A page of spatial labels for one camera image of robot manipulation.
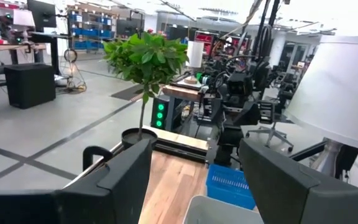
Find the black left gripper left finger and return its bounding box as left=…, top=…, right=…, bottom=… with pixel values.
left=54, top=138, right=154, bottom=224

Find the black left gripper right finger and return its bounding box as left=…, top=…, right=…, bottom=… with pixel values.
left=239, top=138, right=358, bottom=224

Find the blue perforated plastic basket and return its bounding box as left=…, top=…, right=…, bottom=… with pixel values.
left=206, top=164, right=257, bottom=211

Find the shelf with blue bins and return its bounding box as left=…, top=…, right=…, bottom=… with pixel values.
left=67, top=5, right=117, bottom=52

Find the wooden top workbench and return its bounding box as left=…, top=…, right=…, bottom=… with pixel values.
left=162, top=83, right=209, bottom=103

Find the black box with green lights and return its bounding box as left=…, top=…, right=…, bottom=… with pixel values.
left=150, top=95, right=171, bottom=131

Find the small white cylinder lamp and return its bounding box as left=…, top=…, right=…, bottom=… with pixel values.
left=186, top=40, right=205, bottom=69

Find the grey office chair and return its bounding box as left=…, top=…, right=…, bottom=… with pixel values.
left=246, top=101, right=295, bottom=153

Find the grey plastic basket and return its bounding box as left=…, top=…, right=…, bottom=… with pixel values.
left=183, top=195, right=264, bottom=224

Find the green leafy plant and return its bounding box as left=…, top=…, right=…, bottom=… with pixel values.
left=102, top=30, right=190, bottom=141

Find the black floor mat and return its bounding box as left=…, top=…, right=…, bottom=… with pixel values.
left=110, top=83, right=145, bottom=102

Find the large white lampshade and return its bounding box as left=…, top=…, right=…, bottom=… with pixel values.
left=283, top=34, right=358, bottom=153

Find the black floor cabinet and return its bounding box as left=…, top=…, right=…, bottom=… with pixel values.
left=4, top=63, right=57, bottom=110

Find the black standing desk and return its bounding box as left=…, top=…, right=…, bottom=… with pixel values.
left=29, top=30, right=71, bottom=75

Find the black computer monitor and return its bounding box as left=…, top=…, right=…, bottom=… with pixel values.
left=26, top=0, right=58, bottom=29

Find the small white table lamp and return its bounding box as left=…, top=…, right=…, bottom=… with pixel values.
left=12, top=8, right=36, bottom=44

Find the black aluminium rig frame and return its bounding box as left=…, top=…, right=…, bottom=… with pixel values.
left=154, top=136, right=211, bottom=163

